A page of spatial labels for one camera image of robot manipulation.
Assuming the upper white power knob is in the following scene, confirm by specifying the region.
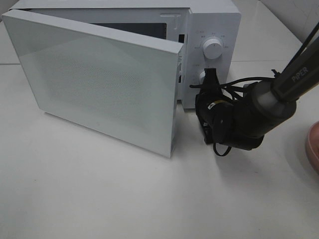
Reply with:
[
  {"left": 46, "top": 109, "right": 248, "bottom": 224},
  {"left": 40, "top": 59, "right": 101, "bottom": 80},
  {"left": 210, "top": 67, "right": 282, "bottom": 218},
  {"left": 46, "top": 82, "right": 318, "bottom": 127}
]
[{"left": 202, "top": 37, "right": 224, "bottom": 60}]

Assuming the white microwave oven body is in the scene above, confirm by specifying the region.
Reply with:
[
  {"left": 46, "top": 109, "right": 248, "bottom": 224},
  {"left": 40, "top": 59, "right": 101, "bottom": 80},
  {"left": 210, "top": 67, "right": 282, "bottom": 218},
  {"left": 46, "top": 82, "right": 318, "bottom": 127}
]
[{"left": 2, "top": 0, "right": 241, "bottom": 109}]

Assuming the pink plate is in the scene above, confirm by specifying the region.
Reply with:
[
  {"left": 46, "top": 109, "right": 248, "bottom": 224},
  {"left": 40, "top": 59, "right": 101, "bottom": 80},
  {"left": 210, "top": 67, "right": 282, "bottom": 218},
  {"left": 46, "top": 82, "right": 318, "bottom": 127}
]
[{"left": 306, "top": 121, "right": 319, "bottom": 167}]

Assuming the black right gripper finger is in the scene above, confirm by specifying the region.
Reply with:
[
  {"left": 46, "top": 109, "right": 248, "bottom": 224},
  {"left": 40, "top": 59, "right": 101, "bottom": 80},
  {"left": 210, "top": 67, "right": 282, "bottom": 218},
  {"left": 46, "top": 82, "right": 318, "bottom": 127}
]
[{"left": 203, "top": 68, "right": 220, "bottom": 93}]

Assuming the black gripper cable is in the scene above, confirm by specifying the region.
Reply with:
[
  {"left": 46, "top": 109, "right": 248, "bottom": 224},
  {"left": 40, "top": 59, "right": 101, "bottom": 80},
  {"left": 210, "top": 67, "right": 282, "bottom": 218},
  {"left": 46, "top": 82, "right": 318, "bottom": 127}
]
[{"left": 189, "top": 69, "right": 280, "bottom": 157}]

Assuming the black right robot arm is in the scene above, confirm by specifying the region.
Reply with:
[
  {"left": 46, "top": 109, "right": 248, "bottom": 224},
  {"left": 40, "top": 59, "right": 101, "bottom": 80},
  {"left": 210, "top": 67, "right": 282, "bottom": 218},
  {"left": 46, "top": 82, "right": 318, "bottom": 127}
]
[{"left": 192, "top": 25, "right": 319, "bottom": 156}]

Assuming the white microwave door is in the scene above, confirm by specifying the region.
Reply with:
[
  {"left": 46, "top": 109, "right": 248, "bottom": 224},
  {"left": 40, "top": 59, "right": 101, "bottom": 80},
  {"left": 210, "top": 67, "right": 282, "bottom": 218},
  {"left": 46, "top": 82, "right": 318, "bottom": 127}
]
[{"left": 2, "top": 9, "right": 183, "bottom": 158}]

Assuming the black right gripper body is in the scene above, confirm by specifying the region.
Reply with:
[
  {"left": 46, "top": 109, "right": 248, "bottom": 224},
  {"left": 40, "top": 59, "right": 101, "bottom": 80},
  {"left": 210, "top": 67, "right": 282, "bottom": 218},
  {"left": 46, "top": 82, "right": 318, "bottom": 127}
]
[{"left": 195, "top": 88, "right": 233, "bottom": 144}]

